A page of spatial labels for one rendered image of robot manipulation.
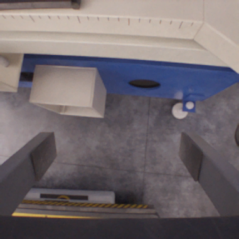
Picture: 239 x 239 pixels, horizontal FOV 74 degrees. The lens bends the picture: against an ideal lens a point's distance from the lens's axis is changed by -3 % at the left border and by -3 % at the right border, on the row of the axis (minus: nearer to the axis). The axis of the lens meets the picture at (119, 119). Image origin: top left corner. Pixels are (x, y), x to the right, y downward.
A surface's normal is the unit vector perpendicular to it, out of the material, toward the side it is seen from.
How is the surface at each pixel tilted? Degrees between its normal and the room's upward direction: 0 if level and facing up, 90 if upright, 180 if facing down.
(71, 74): 0
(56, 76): 0
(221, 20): 0
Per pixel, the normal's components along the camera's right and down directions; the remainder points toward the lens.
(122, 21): -0.10, 0.99
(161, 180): -0.05, -0.12
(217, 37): -0.65, 0.75
